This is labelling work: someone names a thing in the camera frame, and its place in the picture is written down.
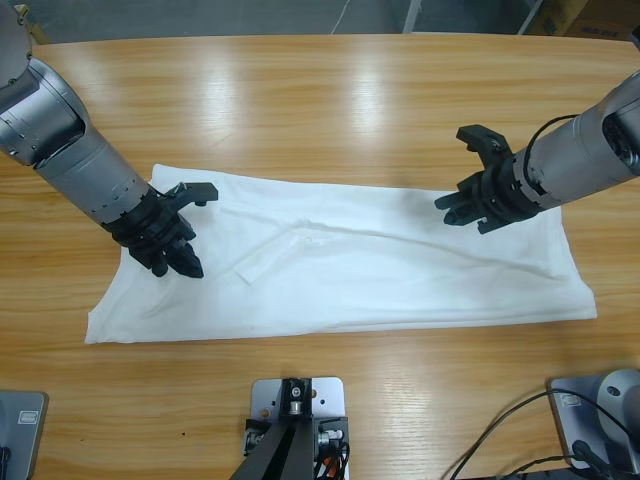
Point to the cardboard box with black print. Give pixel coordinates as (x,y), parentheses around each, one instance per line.
(605,22)

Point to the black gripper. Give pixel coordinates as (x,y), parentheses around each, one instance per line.
(505,200)
(145,225)

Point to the white metal frame leg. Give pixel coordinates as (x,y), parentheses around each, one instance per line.
(530,17)
(412,15)

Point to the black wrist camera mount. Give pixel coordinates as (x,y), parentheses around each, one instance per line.
(482,137)
(197,191)

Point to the dark camera post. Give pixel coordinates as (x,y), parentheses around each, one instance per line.
(285,450)

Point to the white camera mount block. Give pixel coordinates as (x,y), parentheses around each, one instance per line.
(327,395)

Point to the cardboard box with blue print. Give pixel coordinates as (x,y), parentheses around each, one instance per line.
(555,17)

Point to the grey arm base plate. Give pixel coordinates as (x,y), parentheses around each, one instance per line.
(30,450)
(565,425)

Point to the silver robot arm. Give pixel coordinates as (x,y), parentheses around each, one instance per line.
(585,150)
(65,145)

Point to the white t-shirt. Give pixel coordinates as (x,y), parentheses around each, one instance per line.
(375,265)

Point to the wooden pallet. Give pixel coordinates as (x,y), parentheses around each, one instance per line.
(37,27)

